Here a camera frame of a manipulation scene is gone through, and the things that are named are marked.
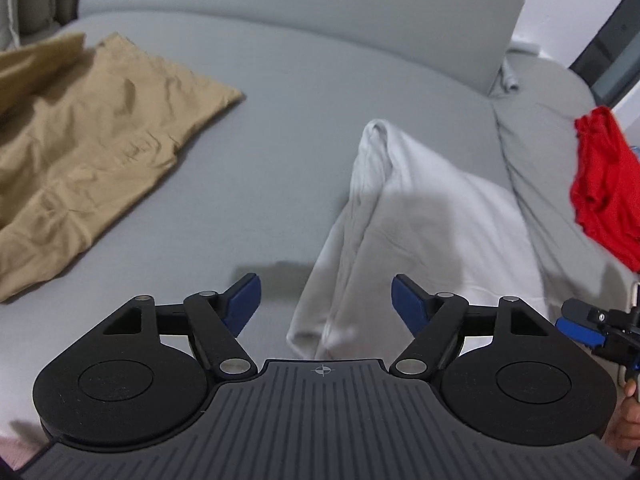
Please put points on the pink fluffy blanket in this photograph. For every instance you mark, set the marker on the pink fluffy blanket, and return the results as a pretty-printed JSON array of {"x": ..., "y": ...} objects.
[{"x": 7, "y": 452}]

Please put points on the tan pants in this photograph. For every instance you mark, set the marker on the tan pants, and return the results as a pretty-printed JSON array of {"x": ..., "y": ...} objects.
[{"x": 90, "y": 150}]

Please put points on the large grey pillow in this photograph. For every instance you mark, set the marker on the large grey pillow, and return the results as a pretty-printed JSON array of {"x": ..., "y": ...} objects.
[{"x": 6, "y": 10}]

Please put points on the grey sofa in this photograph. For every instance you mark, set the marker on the grey sofa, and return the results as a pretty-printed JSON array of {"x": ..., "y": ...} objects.
[{"x": 300, "y": 135}]

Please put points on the red garment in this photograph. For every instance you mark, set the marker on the red garment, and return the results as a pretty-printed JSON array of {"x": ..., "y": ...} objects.
[{"x": 605, "y": 185}]

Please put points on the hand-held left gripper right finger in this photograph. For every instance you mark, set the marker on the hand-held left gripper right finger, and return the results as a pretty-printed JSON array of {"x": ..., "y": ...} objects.
[{"x": 407, "y": 305}]

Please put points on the white sweatshirt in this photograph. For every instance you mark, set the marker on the white sweatshirt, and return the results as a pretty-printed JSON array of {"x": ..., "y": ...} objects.
[{"x": 425, "y": 220}]

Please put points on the person's right hand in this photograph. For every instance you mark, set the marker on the person's right hand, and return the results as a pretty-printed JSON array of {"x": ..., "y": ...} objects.
[{"x": 627, "y": 420}]

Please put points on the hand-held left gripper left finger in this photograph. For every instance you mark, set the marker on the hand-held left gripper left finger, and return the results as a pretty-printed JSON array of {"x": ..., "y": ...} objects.
[{"x": 242, "y": 305}]

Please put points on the dark window frame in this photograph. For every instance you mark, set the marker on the dark window frame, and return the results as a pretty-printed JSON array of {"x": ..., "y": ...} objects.
[{"x": 615, "y": 60}]

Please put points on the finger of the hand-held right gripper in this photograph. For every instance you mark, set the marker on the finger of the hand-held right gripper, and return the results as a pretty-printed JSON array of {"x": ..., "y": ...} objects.
[
  {"x": 580, "y": 310},
  {"x": 580, "y": 332}
]

